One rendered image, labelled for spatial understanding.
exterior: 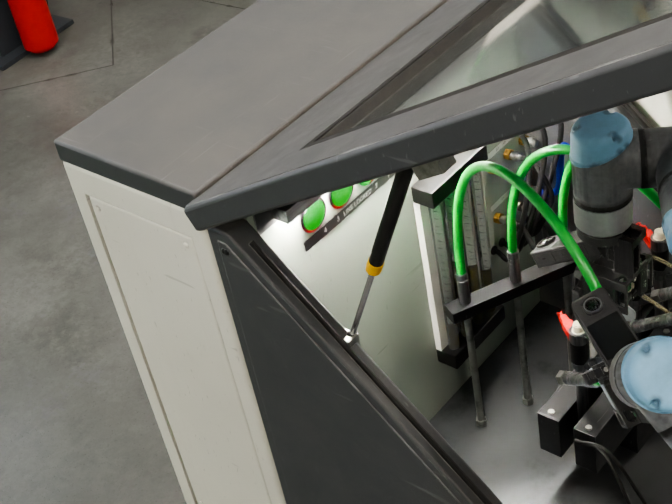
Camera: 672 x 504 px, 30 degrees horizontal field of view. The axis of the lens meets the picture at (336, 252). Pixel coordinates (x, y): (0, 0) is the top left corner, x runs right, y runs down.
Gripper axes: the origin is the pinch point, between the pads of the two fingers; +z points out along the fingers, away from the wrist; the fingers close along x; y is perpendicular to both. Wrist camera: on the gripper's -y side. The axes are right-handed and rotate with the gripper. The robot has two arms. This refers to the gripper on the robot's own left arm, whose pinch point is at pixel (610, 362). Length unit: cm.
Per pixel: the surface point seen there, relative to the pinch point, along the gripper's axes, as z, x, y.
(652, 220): 41.6, 21.6, -15.4
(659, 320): 20.0, 11.3, -1.4
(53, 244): 242, -115, -107
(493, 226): 46, -1, -27
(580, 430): 27.1, -5.2, 7.9
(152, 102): 8, -39, -60
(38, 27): 327, -102, -212
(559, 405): 31.1, -6.0, 3.5
